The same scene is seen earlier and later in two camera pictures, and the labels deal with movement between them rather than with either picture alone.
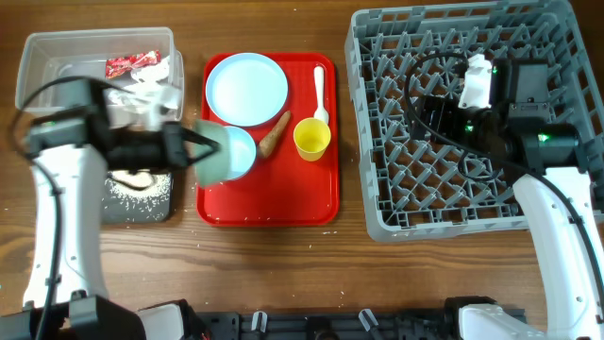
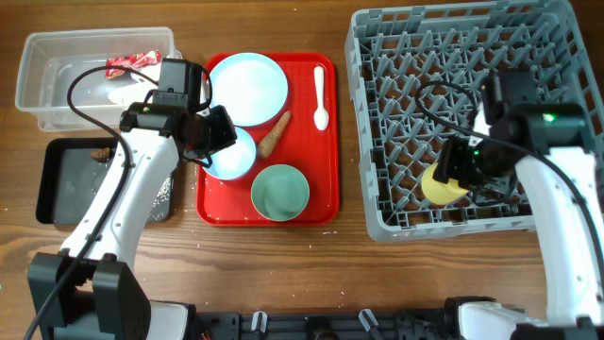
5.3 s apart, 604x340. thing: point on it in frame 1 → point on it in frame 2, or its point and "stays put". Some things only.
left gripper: (167, 145) → (226, 134)
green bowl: (214, 169) → (279, 193)
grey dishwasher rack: (400, 56) stays put
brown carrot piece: (274, 133) stays put
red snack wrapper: (122, 66) stays put
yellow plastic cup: (311, 136) → (439, 192)
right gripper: (444, 110) → (450, 162)
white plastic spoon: (320, 113) stays put
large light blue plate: (245, 90) stays put
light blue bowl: (242, 153) stays put
